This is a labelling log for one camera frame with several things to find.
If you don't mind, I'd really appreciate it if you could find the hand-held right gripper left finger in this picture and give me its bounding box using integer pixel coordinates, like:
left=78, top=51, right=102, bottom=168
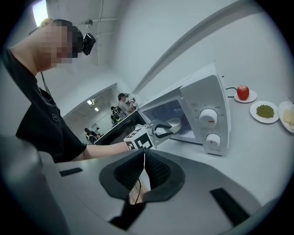
left=0, top=137, right=146, bottom=235

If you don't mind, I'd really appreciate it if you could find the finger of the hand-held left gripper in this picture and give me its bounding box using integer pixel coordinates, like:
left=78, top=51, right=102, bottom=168
left=153, top=131, right=175, bottom=140
left=151, top=119, right=173, bottom=130

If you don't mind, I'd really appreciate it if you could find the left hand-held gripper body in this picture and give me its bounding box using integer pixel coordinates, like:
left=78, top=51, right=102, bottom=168
left=123, top=123, right=157, bottom=152

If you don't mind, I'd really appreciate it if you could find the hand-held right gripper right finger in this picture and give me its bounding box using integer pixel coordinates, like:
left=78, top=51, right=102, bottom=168
left=127, top=148, right=280, bottom=235

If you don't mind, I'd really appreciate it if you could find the white bowl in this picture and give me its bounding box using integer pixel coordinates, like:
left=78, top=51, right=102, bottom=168
left=158, top=117, right=182, bottom=134

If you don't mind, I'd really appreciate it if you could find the white microwave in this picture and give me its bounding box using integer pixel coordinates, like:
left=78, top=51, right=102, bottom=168
left=93, top=62, right=232, bottom=158

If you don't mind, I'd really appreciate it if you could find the person's left forearm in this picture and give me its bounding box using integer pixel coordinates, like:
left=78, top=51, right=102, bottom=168
left=83, top=141, right=129, bottom=161

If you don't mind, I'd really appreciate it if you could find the white plate of pale food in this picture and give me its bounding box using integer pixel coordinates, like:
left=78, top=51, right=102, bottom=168
left=278, top=101, right=294, bottom=134

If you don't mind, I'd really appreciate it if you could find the grey table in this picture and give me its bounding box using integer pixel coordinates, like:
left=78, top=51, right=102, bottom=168
left=151, top=88, right=294, bottom=207

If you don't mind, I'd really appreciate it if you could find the red apple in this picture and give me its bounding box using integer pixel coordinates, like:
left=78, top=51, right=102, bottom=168
left=237, top=84, right=250, bottom=101

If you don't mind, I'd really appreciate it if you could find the person's black shirt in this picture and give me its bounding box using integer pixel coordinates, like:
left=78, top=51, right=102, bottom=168
left=2, top=48, right=87, bottom=163

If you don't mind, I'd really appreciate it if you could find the white plate of green beans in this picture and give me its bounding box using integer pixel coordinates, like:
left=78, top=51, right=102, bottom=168
left=249, top=101, right=280, bottom=124

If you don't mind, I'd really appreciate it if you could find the person's head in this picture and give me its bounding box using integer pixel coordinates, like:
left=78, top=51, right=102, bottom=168
left=10, top=18, right=84, bottom=74

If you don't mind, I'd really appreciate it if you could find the ceiling light panel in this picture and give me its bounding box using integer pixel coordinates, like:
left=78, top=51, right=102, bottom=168
left=32, top=0, right=49, bottom=28

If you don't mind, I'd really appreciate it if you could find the black head-worn camera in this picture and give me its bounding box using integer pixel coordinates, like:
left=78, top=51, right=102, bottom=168
left=82, top=33, right=96, bottom=56

